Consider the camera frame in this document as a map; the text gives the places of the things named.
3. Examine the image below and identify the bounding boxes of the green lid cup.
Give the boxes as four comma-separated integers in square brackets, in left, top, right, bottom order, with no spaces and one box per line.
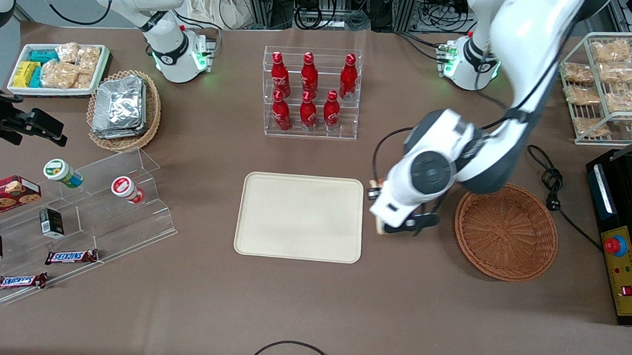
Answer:
[42,158,85,189]

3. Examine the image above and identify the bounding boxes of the red lid cup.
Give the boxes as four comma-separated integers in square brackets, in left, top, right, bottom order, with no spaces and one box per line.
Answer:
[110,175,146,205]

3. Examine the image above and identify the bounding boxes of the clear cracker snack bag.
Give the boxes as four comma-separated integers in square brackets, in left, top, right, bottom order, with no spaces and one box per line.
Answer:
[563,62,595,85]
[565,85,602,106]
[599,62,632,85]
[604,80,632,115]
[573,117,611,138]
[590,38,632,65]

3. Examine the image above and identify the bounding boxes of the white rectangular snack tray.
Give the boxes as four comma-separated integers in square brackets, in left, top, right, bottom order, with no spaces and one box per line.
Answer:
[7,39,111,100]

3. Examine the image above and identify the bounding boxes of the tangled black cables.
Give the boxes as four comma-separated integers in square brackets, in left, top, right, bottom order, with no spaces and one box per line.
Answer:
[292,0,372,33]

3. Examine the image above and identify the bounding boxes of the snickers bar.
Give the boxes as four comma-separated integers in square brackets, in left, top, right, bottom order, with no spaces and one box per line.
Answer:
[0,270,48,294]
[44,246,100,268]

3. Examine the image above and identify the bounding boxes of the clear acrylic bottle rack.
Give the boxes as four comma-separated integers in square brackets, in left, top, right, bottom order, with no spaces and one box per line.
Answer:
[260,45,363,141]

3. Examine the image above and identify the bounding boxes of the yellow snack pack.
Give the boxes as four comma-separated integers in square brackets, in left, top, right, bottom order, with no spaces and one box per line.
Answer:
[13,60,39,89]

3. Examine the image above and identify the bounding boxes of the light wicker basket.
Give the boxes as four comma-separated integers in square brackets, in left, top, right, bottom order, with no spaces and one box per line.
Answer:
[84,67,164,153]

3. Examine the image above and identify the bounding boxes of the clear acrylic stepped shelf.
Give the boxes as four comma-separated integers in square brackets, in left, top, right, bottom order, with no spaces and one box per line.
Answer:
[0,139,183,316]

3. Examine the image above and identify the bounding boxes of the black power cable with plug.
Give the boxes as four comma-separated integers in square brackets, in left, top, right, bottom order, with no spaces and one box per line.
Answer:
[521,145,609,251]

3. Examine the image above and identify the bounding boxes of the white wire rack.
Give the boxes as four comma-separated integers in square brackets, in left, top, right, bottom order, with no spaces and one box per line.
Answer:
[553,28,632,148]

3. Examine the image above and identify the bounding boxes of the aluminium frame rack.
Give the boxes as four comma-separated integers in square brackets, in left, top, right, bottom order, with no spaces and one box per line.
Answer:
[237,0,285,31]

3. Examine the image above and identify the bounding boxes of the beige plastic tray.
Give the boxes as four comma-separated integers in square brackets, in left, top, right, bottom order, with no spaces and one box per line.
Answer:
[233,171,366,265]

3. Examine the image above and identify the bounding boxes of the triangular sandwich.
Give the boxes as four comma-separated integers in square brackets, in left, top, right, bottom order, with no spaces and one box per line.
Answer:
[366,178,392,236]

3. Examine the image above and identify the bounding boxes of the black box with yellow panel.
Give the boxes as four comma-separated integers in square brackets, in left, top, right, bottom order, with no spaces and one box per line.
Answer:
[576,147,632,328]

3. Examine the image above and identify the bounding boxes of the silver foil pack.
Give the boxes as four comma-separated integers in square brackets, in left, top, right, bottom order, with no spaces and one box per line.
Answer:
[91,76,150,141]
[93,75,146,134]

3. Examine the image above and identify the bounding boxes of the brown wicker basket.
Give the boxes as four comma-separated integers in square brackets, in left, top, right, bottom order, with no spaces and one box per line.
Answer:
[451,179,562,284]

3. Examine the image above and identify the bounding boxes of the white plastic bags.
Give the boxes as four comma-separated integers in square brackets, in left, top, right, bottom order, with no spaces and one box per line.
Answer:
[181,0,251,31]

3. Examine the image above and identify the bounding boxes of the red cola bottle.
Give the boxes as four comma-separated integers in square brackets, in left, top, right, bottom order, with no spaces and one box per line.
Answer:
[300,51,321,97]
[298,90,320,131]
[322,89,343,132]
[271,89,294,131]
[338,53,359,101]
[269,51,294,97]

